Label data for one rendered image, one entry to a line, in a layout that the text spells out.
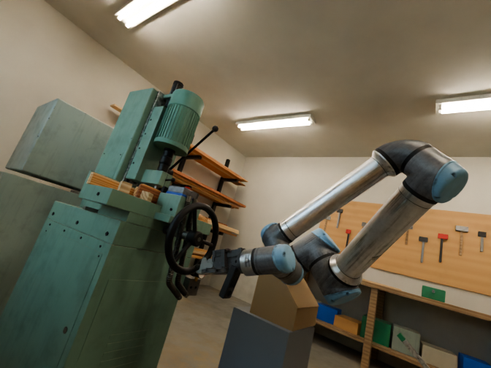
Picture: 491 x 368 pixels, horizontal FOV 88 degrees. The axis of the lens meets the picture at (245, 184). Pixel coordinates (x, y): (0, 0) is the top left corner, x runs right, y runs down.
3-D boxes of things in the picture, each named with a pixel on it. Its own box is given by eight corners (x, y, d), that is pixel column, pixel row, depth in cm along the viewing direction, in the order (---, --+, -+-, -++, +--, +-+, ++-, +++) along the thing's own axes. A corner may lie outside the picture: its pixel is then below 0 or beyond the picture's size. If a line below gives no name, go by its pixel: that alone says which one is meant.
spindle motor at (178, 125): (169, 142, 118) (190, 85, 126) (145, 142, 128) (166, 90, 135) (193, 158, 132) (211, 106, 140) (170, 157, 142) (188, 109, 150)
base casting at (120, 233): (110, 244, 91) (120, 220, 94) (45, 217, 123) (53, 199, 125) (191, 258, 127) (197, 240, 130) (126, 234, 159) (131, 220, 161)
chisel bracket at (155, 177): (156, 187, 120) (163, 170, 122) (138, 184, 127) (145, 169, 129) (168, 192, 125) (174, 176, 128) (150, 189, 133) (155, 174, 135)
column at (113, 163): (99, 212, 121) (152, 86, 139) (77, 206, 133) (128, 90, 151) (138, 223, 139) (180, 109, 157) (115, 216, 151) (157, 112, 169)
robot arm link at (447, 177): (329, 272, 127) (443, 146, 84) (349, 307, 115) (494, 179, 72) (305, 275, 121) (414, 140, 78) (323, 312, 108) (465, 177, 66)
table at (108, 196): (120, 208, 83) (127, 190, 85) (77, 196, 100) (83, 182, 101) (223, 239, 132) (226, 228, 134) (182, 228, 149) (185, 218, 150)
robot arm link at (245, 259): (263, 276, 89) (250, 274, 81) (250, 277, 91) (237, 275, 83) (261, 250, 93) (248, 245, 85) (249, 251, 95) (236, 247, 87)
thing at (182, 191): (181, 196, 106) (185, 183, 108) (164, 193, 112) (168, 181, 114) (201, 204, 117) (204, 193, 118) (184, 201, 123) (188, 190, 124)
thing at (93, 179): (89, 183, 98) (93, 174, 99) (86, 182, 99) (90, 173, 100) (199, 222, 152) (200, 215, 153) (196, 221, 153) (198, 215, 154)
